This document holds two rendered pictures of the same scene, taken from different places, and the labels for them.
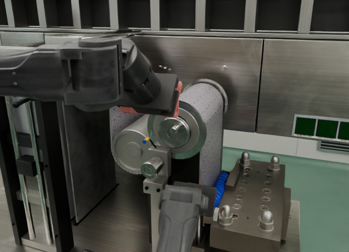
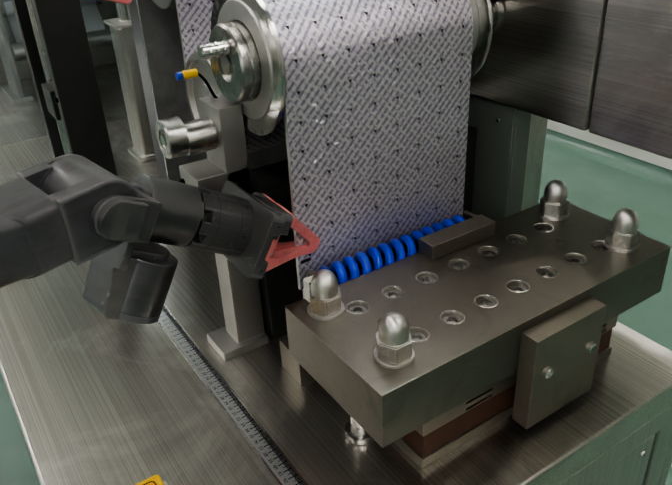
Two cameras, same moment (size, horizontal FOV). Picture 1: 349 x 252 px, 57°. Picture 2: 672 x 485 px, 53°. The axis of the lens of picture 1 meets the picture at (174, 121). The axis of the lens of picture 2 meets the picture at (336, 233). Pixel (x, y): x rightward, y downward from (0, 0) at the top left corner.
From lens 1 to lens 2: 0.53 m
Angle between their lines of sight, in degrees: 36
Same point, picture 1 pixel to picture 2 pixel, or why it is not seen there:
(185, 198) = (65, 186)
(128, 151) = not seen: hidden behind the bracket
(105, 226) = (212, 261)
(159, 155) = (211, 115)
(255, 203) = (445, 302)
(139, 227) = not seen: hidden behind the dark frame
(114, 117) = (192, 24)
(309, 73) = not seen: outside the picture
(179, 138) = (233, 80)
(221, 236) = (300, 338)
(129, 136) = (203, 70)
